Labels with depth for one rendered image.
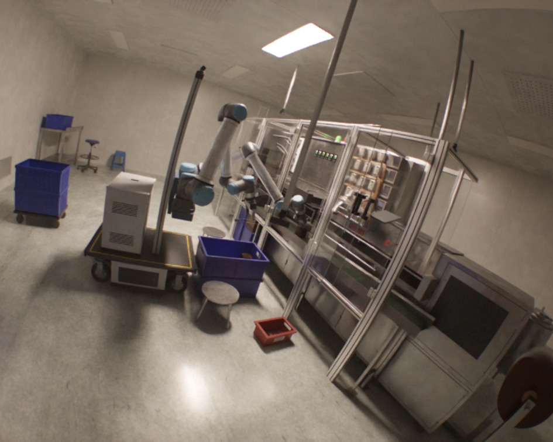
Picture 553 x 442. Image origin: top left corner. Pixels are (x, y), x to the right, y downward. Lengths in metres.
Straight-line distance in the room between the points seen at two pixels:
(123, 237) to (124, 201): 0.28
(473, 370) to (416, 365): 0.41
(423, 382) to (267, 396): 1.04
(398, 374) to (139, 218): 2.19
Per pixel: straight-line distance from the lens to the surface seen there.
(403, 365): 1.95
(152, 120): 6.78
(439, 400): 1.91
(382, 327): 2.02
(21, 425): 1.59
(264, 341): 2.00
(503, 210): 4.74
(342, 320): 2.27
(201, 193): 1.66
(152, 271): 2.07
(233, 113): 1.71
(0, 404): 1.69
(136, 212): 1.95
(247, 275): 2.32
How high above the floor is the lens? 1.36
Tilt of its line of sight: 15 degrees down
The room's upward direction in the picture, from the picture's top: 19 degrees clockwise
